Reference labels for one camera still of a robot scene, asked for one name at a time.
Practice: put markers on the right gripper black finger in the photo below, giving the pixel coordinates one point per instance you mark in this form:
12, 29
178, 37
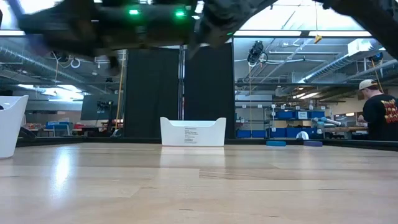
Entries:
65, 28

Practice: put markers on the blue round block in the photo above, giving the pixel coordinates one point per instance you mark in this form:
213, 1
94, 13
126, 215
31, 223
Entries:
276, 143

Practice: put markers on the purple block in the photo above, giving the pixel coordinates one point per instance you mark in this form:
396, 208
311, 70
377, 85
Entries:
313, 143

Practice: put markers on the grey background robot arm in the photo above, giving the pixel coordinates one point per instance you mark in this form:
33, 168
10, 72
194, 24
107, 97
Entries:
331, 122

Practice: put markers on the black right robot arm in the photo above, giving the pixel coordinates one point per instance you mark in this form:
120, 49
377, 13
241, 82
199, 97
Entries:
168, 26

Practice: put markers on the black screen panel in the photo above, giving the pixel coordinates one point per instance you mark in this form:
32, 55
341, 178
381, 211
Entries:
208, 87
152, 93

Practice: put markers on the metal screen hinge pole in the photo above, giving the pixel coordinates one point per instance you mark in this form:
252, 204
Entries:
181, 81

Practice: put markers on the dark monitor screen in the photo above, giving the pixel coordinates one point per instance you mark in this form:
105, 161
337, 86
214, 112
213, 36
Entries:
90, 109

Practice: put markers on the white bin with label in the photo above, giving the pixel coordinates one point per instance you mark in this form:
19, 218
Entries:
174, 133

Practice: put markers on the plain white plastic bin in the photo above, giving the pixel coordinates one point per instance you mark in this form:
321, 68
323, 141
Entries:
11, 133

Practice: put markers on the black hanging equipment cluster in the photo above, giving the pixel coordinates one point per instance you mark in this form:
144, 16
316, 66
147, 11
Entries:
256, 51

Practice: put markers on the blue storage bin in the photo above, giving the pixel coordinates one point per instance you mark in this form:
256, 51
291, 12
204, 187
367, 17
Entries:
258, 133
284, 115
317, 115
314, 132
280, 133
243, 133

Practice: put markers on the white round fan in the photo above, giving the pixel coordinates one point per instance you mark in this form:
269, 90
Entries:
302, 135

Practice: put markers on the person's white cap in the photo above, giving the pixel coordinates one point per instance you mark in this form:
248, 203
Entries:
367, 84

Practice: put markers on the person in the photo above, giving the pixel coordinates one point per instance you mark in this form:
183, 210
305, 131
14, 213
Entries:
379, 115

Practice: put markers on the silver ventilation duct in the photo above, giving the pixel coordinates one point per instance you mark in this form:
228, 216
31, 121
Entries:
329, 67
31, 67

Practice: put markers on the camera on tripod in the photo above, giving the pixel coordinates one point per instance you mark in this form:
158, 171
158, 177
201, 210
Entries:
104, 105

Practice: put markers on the black aluminium table frame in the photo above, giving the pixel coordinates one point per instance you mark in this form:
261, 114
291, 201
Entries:
93, 140

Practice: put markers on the black overhead frame beam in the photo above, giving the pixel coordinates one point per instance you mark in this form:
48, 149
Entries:
304, 33

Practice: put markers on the white rectangular air duct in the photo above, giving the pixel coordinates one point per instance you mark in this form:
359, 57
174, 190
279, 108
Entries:
360, 46

